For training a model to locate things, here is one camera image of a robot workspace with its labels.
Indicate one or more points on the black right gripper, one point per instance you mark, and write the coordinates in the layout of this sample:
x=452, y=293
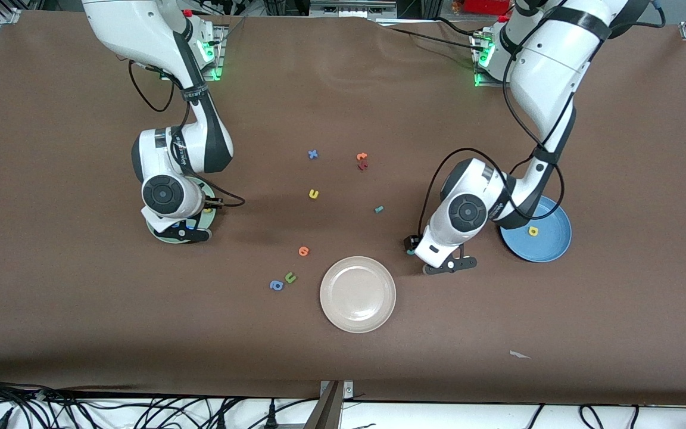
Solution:
x=197, y=217

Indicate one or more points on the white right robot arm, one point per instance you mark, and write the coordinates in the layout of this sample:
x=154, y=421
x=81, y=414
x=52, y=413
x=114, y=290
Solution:
x=158, y=36

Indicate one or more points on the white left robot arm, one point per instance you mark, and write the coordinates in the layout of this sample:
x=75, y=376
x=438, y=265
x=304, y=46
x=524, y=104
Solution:
x=545, y=77

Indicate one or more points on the green plate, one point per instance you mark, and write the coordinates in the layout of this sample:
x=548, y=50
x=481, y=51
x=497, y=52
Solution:
x=209, y=220

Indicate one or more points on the beige plate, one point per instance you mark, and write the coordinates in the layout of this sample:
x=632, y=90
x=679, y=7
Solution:
x=358, y=295

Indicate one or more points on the blue foam letter a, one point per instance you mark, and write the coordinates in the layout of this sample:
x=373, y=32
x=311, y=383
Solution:
x=281, y=285

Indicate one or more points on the blue plate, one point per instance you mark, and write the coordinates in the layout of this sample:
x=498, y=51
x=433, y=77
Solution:
x=548, y=241

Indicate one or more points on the small white paper scrap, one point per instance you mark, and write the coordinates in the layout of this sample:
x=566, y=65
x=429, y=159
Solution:
x=517, y=355

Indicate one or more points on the brown table cover sheet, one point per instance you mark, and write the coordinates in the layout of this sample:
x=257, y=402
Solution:
x=81, y=298

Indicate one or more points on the grey equipment box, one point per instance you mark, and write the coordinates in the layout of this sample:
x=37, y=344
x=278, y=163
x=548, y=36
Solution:
x=349, y=7

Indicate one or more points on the red box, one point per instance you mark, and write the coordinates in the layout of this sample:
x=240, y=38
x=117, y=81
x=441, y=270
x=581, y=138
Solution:
x=486, y=6

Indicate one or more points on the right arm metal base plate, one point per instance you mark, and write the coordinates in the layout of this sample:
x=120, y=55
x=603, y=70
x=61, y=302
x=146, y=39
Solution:
x=219, y=53

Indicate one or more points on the grey metal table bracket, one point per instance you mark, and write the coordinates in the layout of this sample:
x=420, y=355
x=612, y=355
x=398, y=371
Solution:
x=328, y=411

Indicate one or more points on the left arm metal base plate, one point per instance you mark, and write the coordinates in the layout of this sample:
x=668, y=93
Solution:
x=481, y=44

